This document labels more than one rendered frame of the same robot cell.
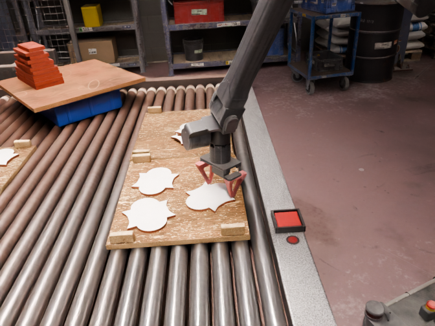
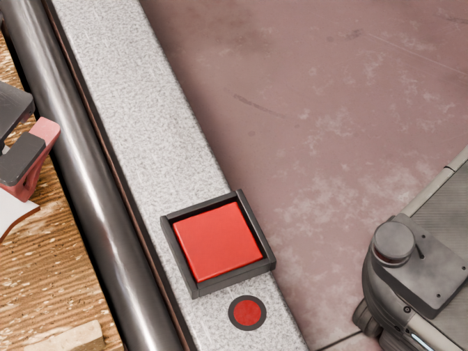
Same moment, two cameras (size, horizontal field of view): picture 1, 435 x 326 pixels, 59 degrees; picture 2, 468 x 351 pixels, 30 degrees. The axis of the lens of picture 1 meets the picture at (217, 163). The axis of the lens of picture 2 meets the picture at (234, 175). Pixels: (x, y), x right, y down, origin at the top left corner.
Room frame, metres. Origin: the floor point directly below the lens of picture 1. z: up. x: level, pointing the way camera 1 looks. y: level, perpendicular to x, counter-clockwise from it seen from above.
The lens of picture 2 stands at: (0.45, -0.04, 1.58)
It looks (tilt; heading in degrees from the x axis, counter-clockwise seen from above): 58 degrees down; 335
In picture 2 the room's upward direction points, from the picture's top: 3 degrees clockwise
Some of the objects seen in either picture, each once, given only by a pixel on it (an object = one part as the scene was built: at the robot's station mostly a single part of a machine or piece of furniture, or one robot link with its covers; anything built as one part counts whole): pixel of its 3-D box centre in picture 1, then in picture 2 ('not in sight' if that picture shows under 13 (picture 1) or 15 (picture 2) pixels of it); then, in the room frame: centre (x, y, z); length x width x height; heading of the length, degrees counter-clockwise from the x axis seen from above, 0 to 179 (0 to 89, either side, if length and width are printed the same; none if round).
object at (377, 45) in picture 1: (372, 40); not in sight; (4.67, -1.95, 0.44); 0.59 x 0.59 x 0.88
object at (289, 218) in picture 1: (287, 220); (217, 243); (0.77, -0.17, 0.92); 0.06 x 0.06 x 0.01; 1
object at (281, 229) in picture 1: (287, 220); (217, 242); (0.77, -0.17, 0.92); 0.08 x 0.08 x 0.02; 1
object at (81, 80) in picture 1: (69, 81); not in sight; (1.72, 0.66, 1.03); 0.50 x 0.50 x 0.02; 41
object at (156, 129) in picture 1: (184, 132); not in sight; (1.33, 0.12, 0.93); 0.41 x 0.35 x 0.02; 0
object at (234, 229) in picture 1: (232, 229); (65, 347); (0.72, -0.03, 0.95); 0.06 x 0.02 x 0.03; 91
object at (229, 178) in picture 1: (229, 180); (5, 158); (0.87, -0.03, 0.99); 0.07 x 0.07 x 0.09; 41
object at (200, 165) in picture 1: (211, 171); not in sight; (0.93, 0.02, 0.99); 0.07 x 0.07 x 0.09; 41
